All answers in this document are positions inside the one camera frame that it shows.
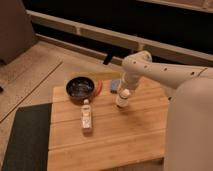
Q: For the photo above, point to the blue grey sponge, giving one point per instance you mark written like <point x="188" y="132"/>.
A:
<point x="114" y="84"/>

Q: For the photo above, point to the dark floor mat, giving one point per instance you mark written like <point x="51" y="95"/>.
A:
<point x="27" y="149"/>

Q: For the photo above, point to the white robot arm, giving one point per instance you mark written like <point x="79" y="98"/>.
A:
<point x="189" y="130"/>

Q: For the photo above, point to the wooden board table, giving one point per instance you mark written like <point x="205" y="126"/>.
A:
<point x="120" y="136"/>

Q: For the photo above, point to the black bowl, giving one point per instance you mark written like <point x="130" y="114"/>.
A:
<point x="80" y="88"/>

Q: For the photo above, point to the white ceramic cup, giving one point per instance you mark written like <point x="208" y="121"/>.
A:
<point x="122" y="98"/>

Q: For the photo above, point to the grey cabinet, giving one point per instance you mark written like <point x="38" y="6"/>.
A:
<point x="16" y="32"/>

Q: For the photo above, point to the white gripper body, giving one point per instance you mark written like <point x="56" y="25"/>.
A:
<point x="129" y="81"/>

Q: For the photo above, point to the orange object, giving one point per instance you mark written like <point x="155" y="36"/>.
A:
<point x="98" y="88"/>

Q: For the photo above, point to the small white bottle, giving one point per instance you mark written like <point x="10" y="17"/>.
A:
<point x="86" y="118"/>

